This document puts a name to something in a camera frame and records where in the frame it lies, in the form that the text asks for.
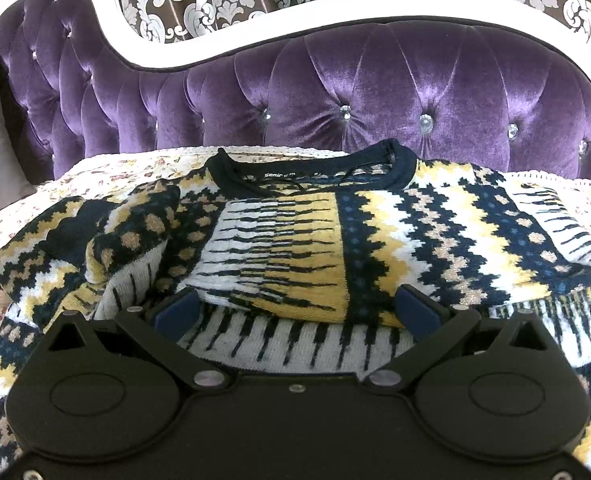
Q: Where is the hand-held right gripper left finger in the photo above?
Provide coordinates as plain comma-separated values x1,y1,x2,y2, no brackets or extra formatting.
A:
46,289,227,394

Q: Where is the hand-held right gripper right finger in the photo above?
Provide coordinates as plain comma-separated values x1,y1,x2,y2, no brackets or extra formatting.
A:
369,285,549,394

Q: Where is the navy yellow white patterned sweater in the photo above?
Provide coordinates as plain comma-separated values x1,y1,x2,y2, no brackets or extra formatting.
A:
0,142,591,480

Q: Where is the white floral quilted cover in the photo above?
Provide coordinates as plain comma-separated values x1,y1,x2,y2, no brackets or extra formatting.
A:
0,144,591,341

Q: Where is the purple tufted velvet sofa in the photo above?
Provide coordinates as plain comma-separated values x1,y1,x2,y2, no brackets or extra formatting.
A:
0,0,591,187

